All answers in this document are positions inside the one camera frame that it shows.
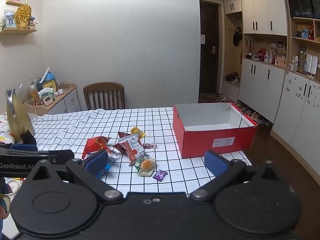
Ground wooden chair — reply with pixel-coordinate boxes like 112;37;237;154
83;82;126;111

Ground white timer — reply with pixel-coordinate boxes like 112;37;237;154
41;92;56;106

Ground yellowish glass pitcher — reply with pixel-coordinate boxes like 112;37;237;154
5;87;36;143

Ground white upper wall cabinets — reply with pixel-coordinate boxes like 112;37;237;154
223;0;288;36

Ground dark entrance door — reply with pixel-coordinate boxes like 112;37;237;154
199;0;222;103

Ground person's left forearm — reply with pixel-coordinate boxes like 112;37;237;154
0;177;12;222

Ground white side cabinet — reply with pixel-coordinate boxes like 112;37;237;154
24;83;81;116

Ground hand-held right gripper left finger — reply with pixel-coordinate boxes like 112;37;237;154
24;151;123;203

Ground clear egg yolk pastry packet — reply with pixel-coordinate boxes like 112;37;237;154
135;156;157;178

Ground golden ornament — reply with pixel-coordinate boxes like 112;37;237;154
14;4;32;29

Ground dark red snack packet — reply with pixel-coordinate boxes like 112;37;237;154
112;131;130;153

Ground yellow and blue box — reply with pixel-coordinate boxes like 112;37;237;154
36;72;57;92

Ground blue snack packet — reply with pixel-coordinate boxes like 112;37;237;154
97;163;112;180

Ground wooden open shelving unit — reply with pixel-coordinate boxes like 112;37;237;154
284;0;320;80

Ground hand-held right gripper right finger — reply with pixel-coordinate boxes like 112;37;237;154
189;150;292;203

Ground red cardboard box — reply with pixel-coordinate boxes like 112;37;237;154
172;102;258;159

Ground white cabinet with stickers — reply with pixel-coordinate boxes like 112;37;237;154
271;71;320;166

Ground red and silver snack packet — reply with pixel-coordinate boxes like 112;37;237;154
82;136;112;160

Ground printed cloth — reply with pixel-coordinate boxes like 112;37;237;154
0;113;15;143

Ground white lower cabinet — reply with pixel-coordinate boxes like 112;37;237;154
237;58;286;125

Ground orange and white snack packet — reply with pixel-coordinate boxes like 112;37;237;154
118;134;148;167

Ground purple candy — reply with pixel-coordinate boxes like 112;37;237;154
152;169;168;181

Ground black hanging bag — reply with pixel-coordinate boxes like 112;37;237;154
233;27;243;47

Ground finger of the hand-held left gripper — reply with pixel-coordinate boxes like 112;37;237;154
20;130;37;145
0;142;38;152

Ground small photo frame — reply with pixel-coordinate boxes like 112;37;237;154
3;9;17;29

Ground drinking glass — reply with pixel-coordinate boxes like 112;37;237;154
24;98;38;121

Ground wooden wall shelf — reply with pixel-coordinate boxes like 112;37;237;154
0;28;38;35

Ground black and white checked tablecloth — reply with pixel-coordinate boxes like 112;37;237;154
0;107;253;194

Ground white bowl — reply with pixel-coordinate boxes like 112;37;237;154
4;178;25;196

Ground row of shoes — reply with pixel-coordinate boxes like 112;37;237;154
233;102;272;126

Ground yellow candy packet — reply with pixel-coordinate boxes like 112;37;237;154
130;127;146;139

